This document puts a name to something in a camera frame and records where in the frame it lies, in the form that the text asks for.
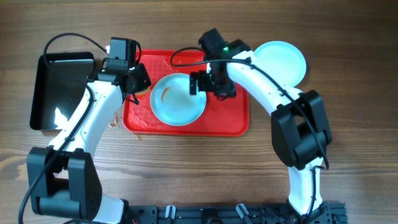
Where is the orange green scrub sponge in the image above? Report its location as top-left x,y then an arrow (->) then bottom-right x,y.
135,88 -> 150,97

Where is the pale green plate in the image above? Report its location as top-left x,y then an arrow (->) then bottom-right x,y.
254,40 -> 307,86
150,73 -> 207,126

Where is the pale green plate top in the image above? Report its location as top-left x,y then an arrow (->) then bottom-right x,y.
254,40 -> 307,86

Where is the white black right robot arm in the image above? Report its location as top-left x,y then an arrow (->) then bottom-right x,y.
190,37 -> 332,223

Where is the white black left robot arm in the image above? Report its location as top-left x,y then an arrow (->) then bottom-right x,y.
20,63 -> 151,223

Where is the red plastic tray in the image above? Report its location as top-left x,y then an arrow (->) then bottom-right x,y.
122,49 -> 249,137

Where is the black water tray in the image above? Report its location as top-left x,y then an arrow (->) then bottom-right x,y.
30,52 -> 95,131

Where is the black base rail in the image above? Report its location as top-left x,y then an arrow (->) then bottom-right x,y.
130,202 -> 348,224

